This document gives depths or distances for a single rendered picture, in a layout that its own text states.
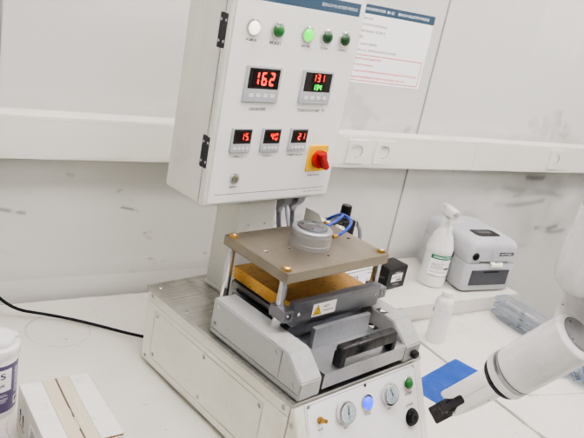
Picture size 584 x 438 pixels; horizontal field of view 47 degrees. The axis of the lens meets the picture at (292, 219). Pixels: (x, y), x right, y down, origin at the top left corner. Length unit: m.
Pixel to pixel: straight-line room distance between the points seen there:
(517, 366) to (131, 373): 0.77
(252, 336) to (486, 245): 1.06
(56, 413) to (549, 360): 0.79
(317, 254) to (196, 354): 0.30
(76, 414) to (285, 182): 0.58
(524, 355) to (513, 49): 1.37
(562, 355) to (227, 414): 0.59
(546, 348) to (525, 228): 1.60
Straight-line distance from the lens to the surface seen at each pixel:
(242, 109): 1.22
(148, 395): 1.40
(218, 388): 1.28
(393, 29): 1.96
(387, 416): 1.30
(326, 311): 1.22
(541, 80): 2.46
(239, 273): 1.28
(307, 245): 1.23
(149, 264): 1.78
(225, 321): 1.23
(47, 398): 1.24
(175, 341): 1.37
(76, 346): 1.54
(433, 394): 1.62
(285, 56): 1.26
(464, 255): 2.07
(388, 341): 1.24
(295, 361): 1.12
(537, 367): 1.13
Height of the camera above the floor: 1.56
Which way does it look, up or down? 19 degrees down
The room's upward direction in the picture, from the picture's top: 11 degrees clockwise
